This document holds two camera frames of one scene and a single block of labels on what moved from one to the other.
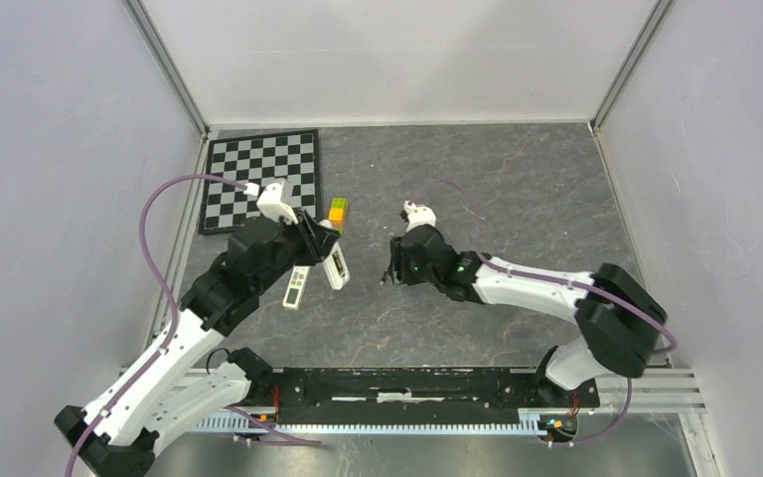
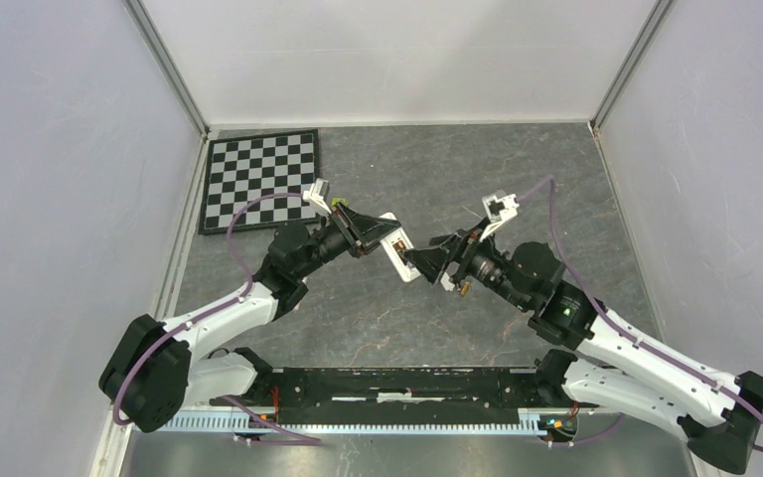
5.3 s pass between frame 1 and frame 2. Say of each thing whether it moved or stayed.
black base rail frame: stayed
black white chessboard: stayed
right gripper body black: moved
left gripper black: moved
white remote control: moved
